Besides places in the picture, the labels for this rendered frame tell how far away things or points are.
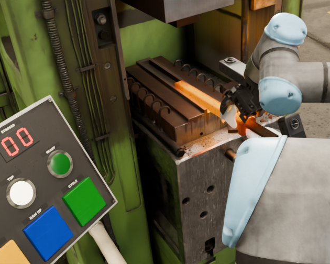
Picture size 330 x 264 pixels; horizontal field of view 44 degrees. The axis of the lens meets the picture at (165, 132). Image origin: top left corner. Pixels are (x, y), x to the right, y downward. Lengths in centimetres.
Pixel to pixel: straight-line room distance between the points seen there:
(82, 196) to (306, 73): 50
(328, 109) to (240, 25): 188
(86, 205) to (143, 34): 81
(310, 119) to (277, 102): 224
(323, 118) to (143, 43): 179
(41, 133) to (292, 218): 59
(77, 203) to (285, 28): 54
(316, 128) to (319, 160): 252
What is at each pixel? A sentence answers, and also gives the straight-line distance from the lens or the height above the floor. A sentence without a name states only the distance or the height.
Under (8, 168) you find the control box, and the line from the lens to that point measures 83.
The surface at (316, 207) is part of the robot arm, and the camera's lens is 40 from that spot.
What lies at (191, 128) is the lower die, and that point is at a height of 96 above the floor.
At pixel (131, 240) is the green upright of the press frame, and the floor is 49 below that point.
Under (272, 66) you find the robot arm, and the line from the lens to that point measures 79.
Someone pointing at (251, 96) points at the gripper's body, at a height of 112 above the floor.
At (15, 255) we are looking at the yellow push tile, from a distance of 82.
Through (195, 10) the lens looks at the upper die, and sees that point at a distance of 102.
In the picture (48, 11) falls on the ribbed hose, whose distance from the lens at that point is 100.
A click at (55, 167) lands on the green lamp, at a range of 86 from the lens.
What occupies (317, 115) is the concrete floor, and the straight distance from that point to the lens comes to 306.
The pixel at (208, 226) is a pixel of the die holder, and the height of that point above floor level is 61.
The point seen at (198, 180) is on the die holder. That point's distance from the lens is 118.
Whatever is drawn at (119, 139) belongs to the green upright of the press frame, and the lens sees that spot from 123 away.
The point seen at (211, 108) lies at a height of 101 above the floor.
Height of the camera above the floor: 160
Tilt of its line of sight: 34 degrees down
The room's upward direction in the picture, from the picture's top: 6 degrees counter-clockwise
